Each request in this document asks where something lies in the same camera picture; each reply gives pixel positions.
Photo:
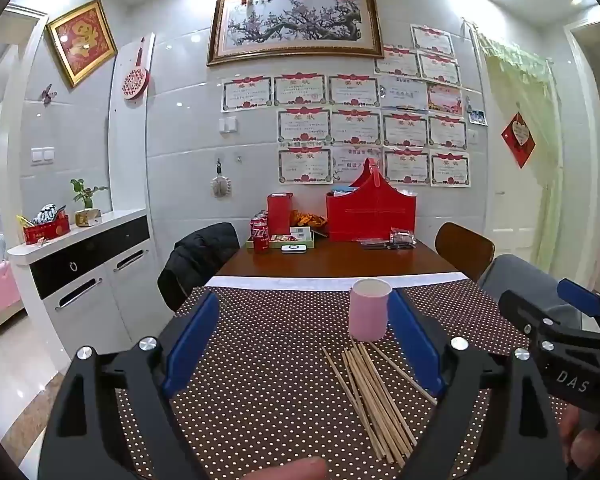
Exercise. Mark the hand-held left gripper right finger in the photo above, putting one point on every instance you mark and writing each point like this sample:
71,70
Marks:
415,345

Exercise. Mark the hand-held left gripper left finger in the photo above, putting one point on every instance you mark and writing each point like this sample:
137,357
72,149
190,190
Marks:
190,345

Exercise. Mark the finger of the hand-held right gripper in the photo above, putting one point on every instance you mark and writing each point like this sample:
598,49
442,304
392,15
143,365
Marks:
577,294
517,307

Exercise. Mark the pink cup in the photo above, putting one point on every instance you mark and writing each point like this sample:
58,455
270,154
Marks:
367,310

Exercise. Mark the pile of wooden chopsticks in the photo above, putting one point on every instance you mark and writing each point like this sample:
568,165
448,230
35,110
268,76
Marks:
375,400

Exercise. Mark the person's right hand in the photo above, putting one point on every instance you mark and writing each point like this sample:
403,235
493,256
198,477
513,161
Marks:
580,445

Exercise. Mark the person's left hand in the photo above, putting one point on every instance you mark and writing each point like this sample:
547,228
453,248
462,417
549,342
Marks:
305,470

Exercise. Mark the grey garment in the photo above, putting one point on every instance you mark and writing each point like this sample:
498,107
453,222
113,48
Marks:
525,280

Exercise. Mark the brown wooden chair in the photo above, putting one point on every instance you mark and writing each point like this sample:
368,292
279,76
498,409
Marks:
462,250

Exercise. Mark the black jacket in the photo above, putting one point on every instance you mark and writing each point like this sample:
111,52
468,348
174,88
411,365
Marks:
195,260

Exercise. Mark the white door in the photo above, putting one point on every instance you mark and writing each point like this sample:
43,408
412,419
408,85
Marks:
510,220

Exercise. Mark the brown polka dot tablecloth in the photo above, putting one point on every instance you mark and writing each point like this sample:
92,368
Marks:
280,360

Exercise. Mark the dark flat packet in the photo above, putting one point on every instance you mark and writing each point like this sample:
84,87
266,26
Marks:
375,245

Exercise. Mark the red cola can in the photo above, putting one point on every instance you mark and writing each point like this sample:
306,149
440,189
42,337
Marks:
260,239
256,221

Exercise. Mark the white sideboard cabinet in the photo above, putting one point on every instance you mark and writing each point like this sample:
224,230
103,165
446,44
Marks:
80,280

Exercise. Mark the red gift bag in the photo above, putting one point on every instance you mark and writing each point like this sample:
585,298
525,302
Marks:
370,215

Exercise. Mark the white flat device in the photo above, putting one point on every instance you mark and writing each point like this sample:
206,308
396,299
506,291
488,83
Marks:
294,248

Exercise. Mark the white small box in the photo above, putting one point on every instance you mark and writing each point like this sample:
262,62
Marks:
301,234

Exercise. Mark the red box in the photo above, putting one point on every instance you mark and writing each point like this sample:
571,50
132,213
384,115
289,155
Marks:
280,212

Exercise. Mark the hanging round brush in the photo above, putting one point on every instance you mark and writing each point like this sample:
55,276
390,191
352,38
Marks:
221,186

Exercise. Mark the orange snack pile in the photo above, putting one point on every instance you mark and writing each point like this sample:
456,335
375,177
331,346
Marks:
308,220

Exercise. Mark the small potted plant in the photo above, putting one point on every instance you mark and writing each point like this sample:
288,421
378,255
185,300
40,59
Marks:
85,217

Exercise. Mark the red diamond door decoration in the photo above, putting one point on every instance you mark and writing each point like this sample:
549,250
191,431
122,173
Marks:
519,137

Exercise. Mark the red basket with items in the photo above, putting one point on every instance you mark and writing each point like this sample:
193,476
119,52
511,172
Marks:
50,232

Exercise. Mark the light green curtain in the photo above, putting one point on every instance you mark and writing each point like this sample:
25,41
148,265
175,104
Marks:
535,110

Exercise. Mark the group of award certificates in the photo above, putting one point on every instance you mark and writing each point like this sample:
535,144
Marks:
355,127

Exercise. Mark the red round fan ornament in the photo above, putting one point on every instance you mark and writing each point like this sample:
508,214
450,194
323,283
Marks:
135,82

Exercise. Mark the gold framed red artwork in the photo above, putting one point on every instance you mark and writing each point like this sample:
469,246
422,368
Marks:
82,40

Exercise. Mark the framed plum blossom painting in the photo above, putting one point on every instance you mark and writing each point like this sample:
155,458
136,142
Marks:
295,25

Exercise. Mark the small wall photo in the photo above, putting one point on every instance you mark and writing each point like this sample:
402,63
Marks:
476,117

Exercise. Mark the white double wall switch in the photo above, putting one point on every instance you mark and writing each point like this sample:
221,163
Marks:
42,154

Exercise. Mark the butterfly wall decoration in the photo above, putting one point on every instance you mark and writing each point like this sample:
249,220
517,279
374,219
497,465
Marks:
49,95

